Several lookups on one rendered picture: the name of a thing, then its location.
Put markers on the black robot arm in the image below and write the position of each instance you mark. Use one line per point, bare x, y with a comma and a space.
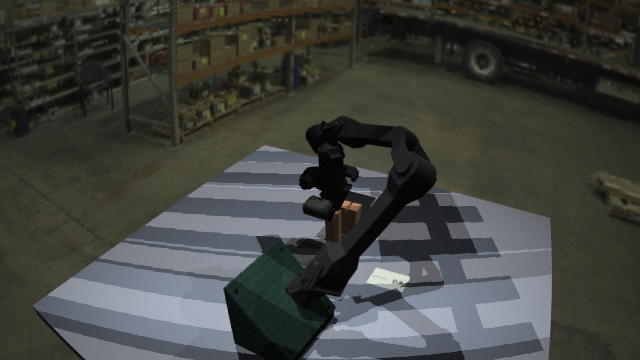
411, 176

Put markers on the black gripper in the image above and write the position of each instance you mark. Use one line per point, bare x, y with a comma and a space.
334, 188

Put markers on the brown box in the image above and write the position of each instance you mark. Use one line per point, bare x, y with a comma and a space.
353, 215
334, 228
344, 215

